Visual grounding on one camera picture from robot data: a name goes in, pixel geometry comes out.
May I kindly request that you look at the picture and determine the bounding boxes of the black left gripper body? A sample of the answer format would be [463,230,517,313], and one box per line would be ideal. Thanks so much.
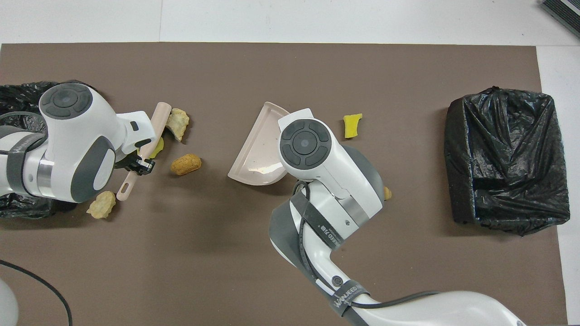
[113,152,142,171]

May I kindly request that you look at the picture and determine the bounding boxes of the yellow sponge piece green backing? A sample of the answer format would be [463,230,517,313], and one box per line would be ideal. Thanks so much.
[138,136,164,160]

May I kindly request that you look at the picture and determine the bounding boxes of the brown bread bun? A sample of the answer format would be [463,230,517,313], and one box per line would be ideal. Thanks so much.
[170,153,203,176]

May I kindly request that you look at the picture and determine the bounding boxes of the beige hand brush black bristles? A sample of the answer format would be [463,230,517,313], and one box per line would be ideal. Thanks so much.
[116,102,172,201]

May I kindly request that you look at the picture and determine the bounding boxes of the pale flaky pastry piece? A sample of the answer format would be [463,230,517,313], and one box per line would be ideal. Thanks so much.
[86,191,116,220]
[165,108,190,142]

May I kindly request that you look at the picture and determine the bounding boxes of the beige plastic dustpan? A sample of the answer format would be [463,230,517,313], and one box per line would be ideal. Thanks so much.
[227,101,291,186]

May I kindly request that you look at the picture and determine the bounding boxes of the black bag lined bin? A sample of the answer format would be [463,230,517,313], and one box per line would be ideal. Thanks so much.
[0,80,107,220]
[444,86,571,237]

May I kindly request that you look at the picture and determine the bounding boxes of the brown table mat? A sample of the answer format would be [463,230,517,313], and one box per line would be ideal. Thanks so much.
[0,43,568,326]

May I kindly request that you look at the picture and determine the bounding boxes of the small yellow sponge piece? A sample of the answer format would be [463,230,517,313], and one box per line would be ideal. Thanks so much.
[343,113,363,139]

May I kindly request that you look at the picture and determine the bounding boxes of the dark grey ribbed object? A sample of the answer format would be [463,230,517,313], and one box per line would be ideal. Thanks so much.
[541,0,580,38]

